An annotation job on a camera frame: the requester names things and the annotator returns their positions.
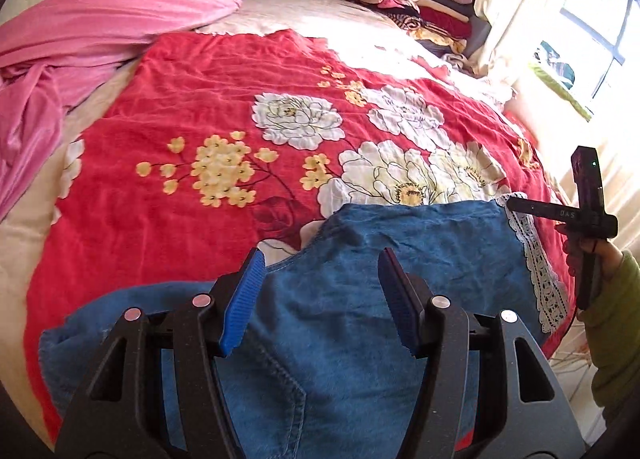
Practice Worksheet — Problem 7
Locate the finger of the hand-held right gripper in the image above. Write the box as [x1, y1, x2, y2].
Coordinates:
[506, 193, 563, 222]

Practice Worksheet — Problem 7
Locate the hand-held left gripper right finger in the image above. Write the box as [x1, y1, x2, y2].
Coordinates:
[377, 248, 586, 459]

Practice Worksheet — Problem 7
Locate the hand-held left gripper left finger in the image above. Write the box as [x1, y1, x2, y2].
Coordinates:
[55, 248, 266, 459]

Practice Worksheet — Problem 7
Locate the blue denim pants lace trim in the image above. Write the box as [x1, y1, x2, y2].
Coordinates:
[39, 201, 571, 459]

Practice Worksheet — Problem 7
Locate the person's right forearm green sleeve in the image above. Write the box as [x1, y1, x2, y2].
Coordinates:
[575, 249, 640, 425]

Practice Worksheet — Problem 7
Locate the person's right hand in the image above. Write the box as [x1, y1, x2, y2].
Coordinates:
[555, 221, 626, 297]

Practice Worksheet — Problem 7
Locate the green cloth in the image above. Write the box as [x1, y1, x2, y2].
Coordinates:
[531, 60, 594, 122]

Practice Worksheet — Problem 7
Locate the window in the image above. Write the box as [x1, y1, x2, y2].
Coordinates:
[530, 0, 637, 107]

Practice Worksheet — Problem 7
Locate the red floral blanket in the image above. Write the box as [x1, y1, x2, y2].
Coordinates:
[22, 31, 581, 445]

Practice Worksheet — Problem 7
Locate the stack of folded clothes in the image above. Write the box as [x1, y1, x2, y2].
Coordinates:
[350, 0, 493, 77]

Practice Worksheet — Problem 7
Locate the pink velvet blanket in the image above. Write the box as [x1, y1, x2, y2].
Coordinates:
[0, 0, 246, 220]

